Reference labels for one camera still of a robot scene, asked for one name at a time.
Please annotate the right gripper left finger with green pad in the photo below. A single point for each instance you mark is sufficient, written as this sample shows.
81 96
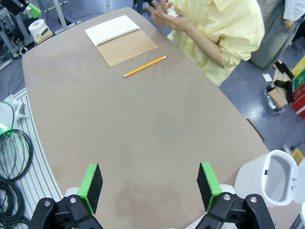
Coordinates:
91 188

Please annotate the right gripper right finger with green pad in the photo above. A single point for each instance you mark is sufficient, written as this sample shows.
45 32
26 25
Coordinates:
207 186

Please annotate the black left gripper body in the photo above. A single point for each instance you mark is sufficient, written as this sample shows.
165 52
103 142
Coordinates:
14 6

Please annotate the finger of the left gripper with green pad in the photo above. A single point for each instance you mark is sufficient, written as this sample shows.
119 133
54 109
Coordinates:
34 10

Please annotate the brown cover spiral notebook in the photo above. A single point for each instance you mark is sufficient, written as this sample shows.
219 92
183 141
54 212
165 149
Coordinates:
126 47

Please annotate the yellow pencil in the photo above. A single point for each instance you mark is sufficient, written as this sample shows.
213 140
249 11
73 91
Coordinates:
145 66

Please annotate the white paper ball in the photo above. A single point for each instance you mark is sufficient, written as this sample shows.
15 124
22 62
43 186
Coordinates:
172 12

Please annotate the person's left forearm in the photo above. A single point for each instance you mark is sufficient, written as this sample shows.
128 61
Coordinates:
207 45

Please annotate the person's right hand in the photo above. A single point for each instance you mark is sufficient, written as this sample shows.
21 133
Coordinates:
157 7

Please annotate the person's left hand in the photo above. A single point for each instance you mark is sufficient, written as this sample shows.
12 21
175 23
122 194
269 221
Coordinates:
174 23

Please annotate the white pole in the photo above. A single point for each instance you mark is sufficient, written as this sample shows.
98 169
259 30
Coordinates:
60 14

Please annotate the wooden board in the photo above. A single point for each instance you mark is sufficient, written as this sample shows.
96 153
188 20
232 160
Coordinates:
47 37

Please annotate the white lidded trash bin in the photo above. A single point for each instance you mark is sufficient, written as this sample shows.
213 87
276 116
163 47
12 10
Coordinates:
252 176

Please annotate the white device with green light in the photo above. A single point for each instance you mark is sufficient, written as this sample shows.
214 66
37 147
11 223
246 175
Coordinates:
4 114

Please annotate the cardboard piece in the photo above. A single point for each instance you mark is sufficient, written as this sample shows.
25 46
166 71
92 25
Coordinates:
277 97

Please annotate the red recycling bag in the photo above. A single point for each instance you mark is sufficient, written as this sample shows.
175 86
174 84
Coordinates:
300 105

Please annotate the green recycling bag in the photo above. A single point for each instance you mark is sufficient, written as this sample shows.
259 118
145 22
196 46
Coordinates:
300 83

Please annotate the yellow recycling bag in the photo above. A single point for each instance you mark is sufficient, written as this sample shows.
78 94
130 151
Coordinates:
300 66

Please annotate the standing person in jeans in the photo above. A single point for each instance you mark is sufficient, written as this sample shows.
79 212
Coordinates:
269 35

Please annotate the person in yellow shirt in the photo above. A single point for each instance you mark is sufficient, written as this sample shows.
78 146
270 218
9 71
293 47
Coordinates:
233 23

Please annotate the aluminium frame rack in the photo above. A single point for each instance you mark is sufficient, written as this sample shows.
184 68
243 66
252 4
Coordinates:
7 35

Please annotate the grey ribbed base plate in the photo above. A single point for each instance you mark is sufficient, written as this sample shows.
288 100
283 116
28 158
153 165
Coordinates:
35 167

